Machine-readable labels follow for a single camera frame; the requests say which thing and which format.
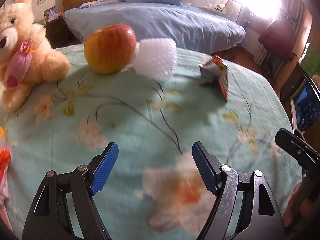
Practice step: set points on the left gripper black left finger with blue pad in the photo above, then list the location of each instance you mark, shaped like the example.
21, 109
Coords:
48, 216

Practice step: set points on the orange spiky ball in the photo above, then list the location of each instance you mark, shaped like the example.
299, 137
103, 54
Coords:
5, 153

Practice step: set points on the dark red hanging jacket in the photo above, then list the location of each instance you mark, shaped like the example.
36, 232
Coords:
279, 38

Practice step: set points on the person's right hand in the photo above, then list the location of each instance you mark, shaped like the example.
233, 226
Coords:
300, 214

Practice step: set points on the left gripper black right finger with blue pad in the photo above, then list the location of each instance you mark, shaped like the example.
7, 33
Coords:
259, 216

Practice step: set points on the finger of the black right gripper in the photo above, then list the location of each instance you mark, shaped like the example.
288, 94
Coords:
304, 154

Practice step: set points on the red yellow apple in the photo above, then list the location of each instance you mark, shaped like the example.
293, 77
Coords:
110, 49

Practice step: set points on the white bed guard rail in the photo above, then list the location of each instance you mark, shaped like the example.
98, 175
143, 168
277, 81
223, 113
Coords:
233, 10

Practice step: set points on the blue bed cover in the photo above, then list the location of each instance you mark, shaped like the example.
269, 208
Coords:
191, 28

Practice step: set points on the cream teddy bear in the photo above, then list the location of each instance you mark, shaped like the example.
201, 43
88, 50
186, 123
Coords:
27, 58

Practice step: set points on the silver orange snack bag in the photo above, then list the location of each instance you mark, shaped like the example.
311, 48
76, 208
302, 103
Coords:
214, 73

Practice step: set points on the white foam fruit net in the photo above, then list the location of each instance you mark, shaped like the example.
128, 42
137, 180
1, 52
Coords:
156, 58

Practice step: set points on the green floral bed cover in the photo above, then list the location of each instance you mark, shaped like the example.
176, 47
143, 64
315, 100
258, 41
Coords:
154, 190

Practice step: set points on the green stacked boxes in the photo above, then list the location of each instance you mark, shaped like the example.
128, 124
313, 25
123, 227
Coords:
310, 60

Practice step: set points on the black glass TV cabinet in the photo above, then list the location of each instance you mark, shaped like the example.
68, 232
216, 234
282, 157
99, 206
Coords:
300, 98

